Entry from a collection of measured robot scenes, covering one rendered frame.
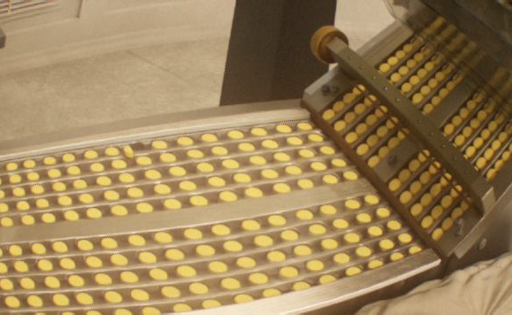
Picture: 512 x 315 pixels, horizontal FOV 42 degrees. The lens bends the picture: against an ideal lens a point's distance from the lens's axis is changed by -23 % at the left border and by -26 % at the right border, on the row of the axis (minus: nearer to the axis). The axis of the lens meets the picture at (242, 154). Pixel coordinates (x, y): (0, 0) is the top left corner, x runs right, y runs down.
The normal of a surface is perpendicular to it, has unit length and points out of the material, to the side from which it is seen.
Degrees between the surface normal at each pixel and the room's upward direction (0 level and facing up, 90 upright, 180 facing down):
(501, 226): 90
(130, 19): 90
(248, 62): 90
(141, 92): 0
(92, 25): 90
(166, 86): 0
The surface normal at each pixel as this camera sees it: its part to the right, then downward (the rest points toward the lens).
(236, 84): -0.80, 0.21
